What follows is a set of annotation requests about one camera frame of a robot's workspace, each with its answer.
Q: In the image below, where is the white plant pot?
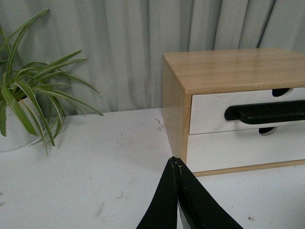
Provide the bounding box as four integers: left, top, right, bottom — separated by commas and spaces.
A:
0, 98, 51, 155

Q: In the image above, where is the grey curtain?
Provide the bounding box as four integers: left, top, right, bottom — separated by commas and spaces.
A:
0, 0, 305, 112

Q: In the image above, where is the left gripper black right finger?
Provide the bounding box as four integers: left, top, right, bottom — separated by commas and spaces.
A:
177, 158, 242, 229

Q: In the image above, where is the wooden drawer cabinet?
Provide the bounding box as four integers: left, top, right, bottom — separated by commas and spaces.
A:
163, 48, 305, 176

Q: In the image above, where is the white drawer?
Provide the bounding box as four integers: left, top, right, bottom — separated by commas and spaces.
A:
186, 125, 305, 172
189, 87, 305, 135

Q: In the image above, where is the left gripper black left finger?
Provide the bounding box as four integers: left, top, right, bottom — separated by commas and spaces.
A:
137, 158, 178, 229

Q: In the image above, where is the green spider plant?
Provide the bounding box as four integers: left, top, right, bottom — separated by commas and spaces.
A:
0, 10, 101, 146

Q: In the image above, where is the black drawer handle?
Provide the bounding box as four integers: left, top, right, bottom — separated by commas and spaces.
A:
224, 100, 305, 125

